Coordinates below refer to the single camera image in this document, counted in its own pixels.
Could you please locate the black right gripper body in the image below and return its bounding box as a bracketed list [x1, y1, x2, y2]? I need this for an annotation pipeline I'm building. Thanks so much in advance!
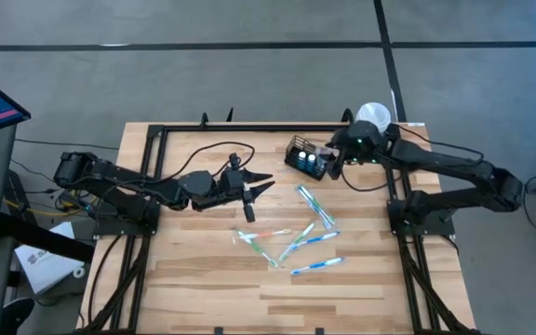
[329, 130, 361, 165]

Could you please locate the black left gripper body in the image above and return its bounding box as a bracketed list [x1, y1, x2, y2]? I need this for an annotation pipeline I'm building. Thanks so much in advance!
[210, 152, 249, 209]

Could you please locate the orange white toothbrush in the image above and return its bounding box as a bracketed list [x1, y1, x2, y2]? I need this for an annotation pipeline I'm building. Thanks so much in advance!
[234, 227, 293, 243]
[316, 146, 342, 160]

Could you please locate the blue white toothbrush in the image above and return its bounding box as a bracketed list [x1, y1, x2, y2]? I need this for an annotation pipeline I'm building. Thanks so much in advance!
[289, 230, 342, 251]
[288, 256, 346, 276]
[297, 185, 334, 232]

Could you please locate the green white toothbrush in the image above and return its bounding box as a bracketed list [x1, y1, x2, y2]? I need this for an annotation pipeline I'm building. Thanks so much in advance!
[297, 184, 337, 225]
[277, 221, 317, 263]
[235, 230, 279, 269]

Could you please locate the white-lidded wipes canister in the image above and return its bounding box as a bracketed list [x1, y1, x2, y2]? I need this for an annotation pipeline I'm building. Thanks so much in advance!
[355, 101, 393, 134]

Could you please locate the black desk beam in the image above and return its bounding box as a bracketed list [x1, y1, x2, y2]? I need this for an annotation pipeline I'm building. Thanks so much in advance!
[0, 212, 96, 262]

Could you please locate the white paper booklet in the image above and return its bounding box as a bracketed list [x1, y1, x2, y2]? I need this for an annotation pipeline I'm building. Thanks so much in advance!
[14, 221, 86, 295]

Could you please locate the black wire basket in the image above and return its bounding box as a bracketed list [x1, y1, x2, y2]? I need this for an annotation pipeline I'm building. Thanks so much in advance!
[282, 134, 332, 181]

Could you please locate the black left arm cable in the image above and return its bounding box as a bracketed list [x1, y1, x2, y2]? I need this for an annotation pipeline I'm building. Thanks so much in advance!
[155, 141, 257, 183]

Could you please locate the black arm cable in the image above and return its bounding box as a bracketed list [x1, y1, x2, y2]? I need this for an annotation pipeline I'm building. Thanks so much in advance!
[155, 141, 257, 183]
[340, 167, 402, 194]

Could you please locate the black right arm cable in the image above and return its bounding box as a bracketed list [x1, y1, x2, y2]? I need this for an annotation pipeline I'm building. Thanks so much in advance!
[340, 167, 402, 194]

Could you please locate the black aluminium table frame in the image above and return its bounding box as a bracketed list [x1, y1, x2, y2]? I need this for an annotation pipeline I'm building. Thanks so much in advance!
[74, 107, 481, 335]

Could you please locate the long black cable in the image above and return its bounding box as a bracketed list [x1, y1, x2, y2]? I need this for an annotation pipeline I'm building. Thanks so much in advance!
[397, 123, 486, 167]

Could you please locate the thin black floor cable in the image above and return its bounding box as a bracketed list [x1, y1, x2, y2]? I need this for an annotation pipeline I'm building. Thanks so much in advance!
[14, 138, 120, 151]

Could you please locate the black cable under frame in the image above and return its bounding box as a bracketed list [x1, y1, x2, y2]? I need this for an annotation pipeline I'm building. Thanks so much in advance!
[87, 234, 125, 327]

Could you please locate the yellow cable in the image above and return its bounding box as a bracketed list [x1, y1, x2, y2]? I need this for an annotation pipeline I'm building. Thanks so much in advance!
[6, 199, 95, 219]

